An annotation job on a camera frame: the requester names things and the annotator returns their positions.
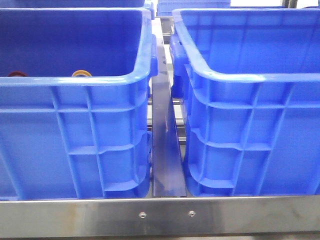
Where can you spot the right blue plastic bin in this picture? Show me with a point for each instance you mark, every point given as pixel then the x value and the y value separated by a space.
pixel 250 84

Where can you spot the right rail screw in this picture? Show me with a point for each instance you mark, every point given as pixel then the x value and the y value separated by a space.
pixel 191 213

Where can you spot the steel divider bar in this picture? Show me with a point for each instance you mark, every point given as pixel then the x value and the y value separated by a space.
pixel 167 170

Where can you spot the steel front rail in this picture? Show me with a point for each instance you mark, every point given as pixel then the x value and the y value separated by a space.
pixel 164 217

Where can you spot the back left blue bin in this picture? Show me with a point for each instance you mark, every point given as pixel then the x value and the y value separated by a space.
pixel 146 4

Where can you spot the left rail screw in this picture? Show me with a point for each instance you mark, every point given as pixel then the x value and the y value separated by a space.
pixel 142 215

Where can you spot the back right blue bin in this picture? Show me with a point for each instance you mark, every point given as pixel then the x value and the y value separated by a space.
pixel 164 8

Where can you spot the left blue plastic bin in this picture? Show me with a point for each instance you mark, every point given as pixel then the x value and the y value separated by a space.
pixel 64 137

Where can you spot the yellow mushroom push button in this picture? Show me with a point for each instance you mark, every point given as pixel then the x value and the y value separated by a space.
pixel 81 73

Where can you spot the red mushroom push button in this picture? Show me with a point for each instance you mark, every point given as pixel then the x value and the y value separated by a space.
pixel 17 74

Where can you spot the rail screw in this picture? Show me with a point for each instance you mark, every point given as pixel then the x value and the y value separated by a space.
pixel 191 213
pixel 142 215

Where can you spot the blue plastic bin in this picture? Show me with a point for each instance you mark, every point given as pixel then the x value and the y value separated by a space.
pixel 250 84
pixel 64 137

